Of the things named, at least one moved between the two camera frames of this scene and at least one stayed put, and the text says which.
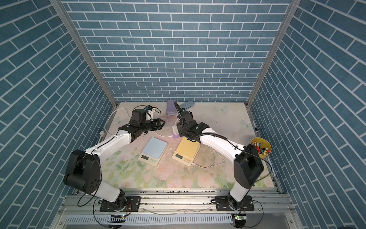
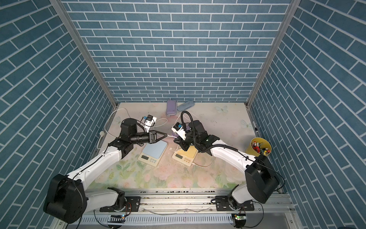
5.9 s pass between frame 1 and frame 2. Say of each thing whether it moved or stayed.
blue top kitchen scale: stayed
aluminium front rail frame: stayed
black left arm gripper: moved
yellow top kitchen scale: stayed
